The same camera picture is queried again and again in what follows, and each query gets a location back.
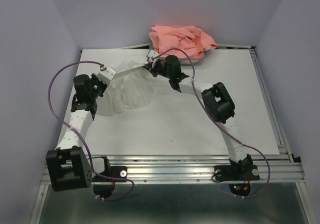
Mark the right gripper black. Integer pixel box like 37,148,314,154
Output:
144,60,173,79

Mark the grey fabric basket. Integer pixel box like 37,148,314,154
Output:
148,44,210,66

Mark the aluminium frame rail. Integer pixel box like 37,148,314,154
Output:
29,43,315,224

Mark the white pleated skirt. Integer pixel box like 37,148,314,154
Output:
97,54,160,116

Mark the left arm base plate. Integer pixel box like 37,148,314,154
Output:
92,166,128,201

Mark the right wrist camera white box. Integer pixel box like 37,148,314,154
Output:
146,49,159,63

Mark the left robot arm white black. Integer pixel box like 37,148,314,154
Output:
45,68,116,192

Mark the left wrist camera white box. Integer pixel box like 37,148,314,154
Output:
96,67,117,85

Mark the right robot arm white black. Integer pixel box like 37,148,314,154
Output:
144,51,253,179

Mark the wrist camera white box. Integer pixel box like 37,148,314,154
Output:
146,49,159,63
96,67,117,85

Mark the pink skirt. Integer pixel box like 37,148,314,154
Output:
149,25,218,59

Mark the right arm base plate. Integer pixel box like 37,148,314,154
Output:
211,165,260,199

